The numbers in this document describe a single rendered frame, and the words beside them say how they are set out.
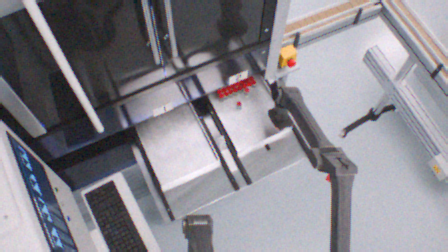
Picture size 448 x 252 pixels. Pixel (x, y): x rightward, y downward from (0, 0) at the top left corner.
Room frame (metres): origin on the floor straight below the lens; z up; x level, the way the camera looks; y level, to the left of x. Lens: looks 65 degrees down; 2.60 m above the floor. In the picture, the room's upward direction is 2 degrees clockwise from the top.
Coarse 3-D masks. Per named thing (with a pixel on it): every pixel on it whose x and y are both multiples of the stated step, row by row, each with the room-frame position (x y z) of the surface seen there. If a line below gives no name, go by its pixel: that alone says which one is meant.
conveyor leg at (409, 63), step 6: (408, 60) 1.25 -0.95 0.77; (402, 66) 1.26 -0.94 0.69; (408, 66) 1.24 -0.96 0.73; (402, 72) 1.24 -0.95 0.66; (408, 72) 1.24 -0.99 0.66; (396, 78) 1.25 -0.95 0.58; (402, 78) 1.24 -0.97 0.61; (384, 96) 1.25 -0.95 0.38; (378, 102) 1.26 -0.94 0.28; (384, 102) 1.24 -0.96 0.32; (378, 108) 1.24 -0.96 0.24; (372, 114) 1.25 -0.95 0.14; (378, 114) 1.24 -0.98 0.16
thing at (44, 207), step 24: (0, 120) 0.51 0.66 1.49; (0, 144) 0.41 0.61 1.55; (24, 144) 0.51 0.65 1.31; (0, 168) 0.33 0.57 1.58; (24, 168) 0.38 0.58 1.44; (48, 168) 0.50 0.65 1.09; (0, 192) 0.27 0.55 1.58; (24, 192) 0.29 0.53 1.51; (48, 192) 0.36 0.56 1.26; (0, 216) 0.21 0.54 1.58; (24, 216) 0.22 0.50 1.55; (48, 216) 0.26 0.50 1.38; (72, 216) 0.34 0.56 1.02; (0, 240) 0.16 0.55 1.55; (24, 240) 0.16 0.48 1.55; (48, 240) 0.18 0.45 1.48; (72, 240) 0.22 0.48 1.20
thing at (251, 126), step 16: (256, 80) 1.02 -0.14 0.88; (208, 96) 0.92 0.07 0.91; (240, 96) 0.94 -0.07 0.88; (256, 96) 0.94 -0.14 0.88; (224, 112) 0.86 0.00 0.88; (240, 112) 0.86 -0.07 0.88; (256, 112) 0.86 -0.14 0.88; (224, 128) 0.77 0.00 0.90; (240, 128) 0.78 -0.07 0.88; (256, 128) 0.79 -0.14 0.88; (272, 128) 0.79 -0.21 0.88; (288, 128) 0.77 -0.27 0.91; (240, 144) 0.71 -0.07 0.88; (256, 144) 0.70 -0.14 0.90
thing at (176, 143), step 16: (176, 112) 0.85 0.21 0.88; (192, 112) 0.85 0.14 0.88; (144, 128) 0.77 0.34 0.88; (160, 128) 0.77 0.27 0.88; (176, 128) 0.78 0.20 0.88; (192, 128) 0.78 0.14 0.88; (144, 144) 0.70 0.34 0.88; (160, 144) 0.70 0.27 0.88; (176, 144) 0.70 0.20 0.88; (192, 144) 0.70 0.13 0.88; (208, 144) 0.71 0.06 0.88; (160, 160) 0.63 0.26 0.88; (176, 160) 0.63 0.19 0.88; (192, 160) 0.63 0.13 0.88; (208, 160) 0.63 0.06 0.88; (160, 176) 0.56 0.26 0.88; (176, 176) 0.56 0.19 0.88
